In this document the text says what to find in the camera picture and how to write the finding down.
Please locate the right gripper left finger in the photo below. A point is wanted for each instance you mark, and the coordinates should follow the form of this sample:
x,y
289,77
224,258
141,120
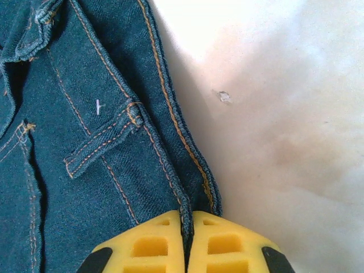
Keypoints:
x,y
153,247

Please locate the blue denim jeans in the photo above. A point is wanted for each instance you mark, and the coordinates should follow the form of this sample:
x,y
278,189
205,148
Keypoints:
x,y
85,142

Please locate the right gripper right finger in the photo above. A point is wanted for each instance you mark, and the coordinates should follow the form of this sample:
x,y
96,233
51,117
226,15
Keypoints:
x,y
224,247

